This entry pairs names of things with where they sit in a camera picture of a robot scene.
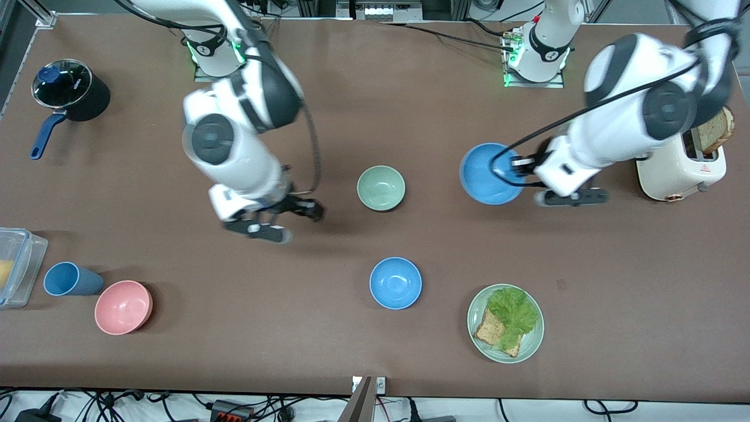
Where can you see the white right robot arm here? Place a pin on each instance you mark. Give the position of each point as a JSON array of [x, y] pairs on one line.
[[246, 170]]

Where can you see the silver electronics box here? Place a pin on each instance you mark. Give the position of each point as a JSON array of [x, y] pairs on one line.
[[375, 10]]

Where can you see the green plate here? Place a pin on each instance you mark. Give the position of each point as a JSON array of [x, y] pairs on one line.
[[530, 343]]

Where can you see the yellow food in container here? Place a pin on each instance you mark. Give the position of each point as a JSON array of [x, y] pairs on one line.
[[4, 272]]

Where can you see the black power strip red switches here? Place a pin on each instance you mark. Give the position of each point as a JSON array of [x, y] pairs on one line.
[[231, 411]]

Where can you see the blue plastic cup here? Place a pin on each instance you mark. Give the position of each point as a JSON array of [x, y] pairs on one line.
[[67, 280]]

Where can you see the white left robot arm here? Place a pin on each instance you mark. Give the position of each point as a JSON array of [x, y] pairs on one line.
[[621, 129]]

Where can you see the blue plastic bowl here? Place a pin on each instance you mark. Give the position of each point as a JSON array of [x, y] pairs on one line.
[[483, 176], [395, 283]]

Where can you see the pink plastic bowl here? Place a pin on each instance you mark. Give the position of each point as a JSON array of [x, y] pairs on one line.
[[122, 308]]

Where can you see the brown bread slice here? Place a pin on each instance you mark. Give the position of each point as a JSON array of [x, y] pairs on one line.
[[487, 331], [718, 129]]

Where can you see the cream white toaster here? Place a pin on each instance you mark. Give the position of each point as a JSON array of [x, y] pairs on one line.
[[679, 173]]

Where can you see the green plastic bowl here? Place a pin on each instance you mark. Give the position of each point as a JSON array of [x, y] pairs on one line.
[[381, 187]]

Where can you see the clear plastic container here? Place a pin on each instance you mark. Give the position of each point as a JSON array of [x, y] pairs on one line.
[[23, 264]]

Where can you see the white pole bracket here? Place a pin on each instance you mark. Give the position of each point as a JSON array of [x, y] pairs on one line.
[[381, 384]]

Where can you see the grey camera pole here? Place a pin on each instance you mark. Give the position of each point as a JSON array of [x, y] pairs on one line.
[[360, 404]]

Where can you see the green lettuce leaf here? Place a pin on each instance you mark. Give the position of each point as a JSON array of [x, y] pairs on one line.
[[512, 310]]

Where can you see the black power adapter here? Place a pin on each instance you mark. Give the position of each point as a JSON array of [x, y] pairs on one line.
[[35, 417]]

